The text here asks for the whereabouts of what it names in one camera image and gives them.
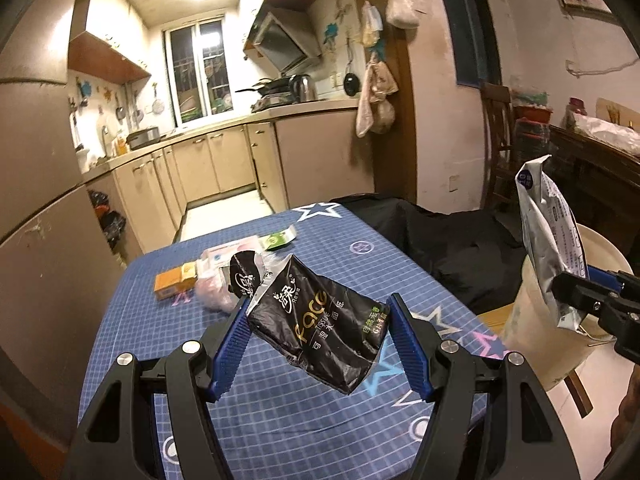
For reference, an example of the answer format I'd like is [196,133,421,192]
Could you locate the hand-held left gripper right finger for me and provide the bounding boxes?
[387,292,581,480]

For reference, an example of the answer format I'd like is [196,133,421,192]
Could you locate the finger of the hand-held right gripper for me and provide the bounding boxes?
[582,266,640,292]
[551,271,640,357]

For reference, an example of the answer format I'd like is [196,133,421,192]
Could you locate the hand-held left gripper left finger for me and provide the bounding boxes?
[60,294,251,480]

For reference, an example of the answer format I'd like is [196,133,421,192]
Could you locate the white plastic bucket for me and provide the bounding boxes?
[502,222,634,394]

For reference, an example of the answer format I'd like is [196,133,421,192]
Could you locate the silver white pouch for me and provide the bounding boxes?
[515,154,591,334]

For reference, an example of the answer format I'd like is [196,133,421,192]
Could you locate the black tissue packet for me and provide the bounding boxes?
[227,252,391,396]

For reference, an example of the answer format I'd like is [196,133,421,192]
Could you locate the person's right forearm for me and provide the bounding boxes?
[609,365,640,467]

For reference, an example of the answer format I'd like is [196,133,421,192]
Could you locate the black trash bags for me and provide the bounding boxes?
[87,189,127,251]

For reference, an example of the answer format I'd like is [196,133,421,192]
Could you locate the clear plastic bag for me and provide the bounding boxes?
[194,247,281,314]

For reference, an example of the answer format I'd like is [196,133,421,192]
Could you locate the wooden stool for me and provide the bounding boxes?
[475,305,596,419]

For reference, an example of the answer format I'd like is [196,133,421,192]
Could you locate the small orange box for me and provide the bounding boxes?
[154,261,199,302]

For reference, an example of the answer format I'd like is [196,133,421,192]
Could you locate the dark wooden sideboard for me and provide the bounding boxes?
[545,125,640,272]

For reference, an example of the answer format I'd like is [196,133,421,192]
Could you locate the black jacket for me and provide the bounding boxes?
[330,192,532,317]

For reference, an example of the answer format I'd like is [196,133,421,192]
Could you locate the green packet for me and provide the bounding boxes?
[262,225,299,252]

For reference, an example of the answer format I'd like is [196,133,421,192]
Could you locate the white crumpled plastic bag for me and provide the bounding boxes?
[572,111,640,157]

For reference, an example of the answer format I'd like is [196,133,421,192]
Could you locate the wooden chair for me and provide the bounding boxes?
[480,82,521,212]

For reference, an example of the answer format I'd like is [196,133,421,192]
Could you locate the beige kitchen cabinets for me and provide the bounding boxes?
[80,105,377,262]

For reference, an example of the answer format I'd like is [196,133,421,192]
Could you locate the beige refrigerator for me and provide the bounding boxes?
[0,0,127,457]

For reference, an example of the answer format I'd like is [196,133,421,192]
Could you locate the brown hanging bag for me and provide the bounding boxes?
[372,97,396,135]

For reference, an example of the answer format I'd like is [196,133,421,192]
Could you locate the metal cooking pot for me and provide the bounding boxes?
[125,127,161,150]

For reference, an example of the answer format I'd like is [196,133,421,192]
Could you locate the pink hanging plastic bag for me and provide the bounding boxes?
[355,57,399,137]

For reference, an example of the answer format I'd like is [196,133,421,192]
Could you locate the gas stove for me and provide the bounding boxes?
[251,92,296,113]

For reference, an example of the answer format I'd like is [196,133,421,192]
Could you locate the small hanging black pan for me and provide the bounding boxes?
[343,37,361,97]

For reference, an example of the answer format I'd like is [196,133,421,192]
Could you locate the black frying pan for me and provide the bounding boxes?
[235,76,296,97]

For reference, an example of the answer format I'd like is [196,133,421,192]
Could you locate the steel kettle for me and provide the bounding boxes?
[289,74,317,103]

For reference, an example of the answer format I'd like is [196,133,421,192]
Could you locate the kitchen window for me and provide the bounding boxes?
[162,17,237,129]

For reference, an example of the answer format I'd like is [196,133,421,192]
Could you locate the dark window panel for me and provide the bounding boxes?
[432,0,501,87]

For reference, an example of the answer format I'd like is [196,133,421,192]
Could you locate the steel range hood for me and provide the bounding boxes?
[243,10,324,74]

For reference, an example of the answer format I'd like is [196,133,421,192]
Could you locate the yellow hanging plastic bag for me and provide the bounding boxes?
[360,0,385,49]

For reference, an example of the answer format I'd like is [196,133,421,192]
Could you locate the white hanging plastic bag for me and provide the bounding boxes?
[386,0,424,29]

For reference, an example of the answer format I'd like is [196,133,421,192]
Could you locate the wooden wall cabinet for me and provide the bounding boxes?
[67,0,152,84]

